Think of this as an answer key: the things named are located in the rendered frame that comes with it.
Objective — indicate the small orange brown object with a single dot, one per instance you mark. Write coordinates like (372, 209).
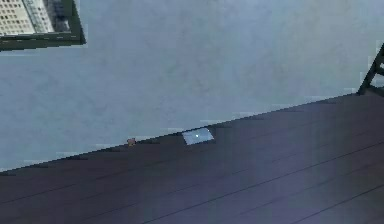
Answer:
(131, 141)

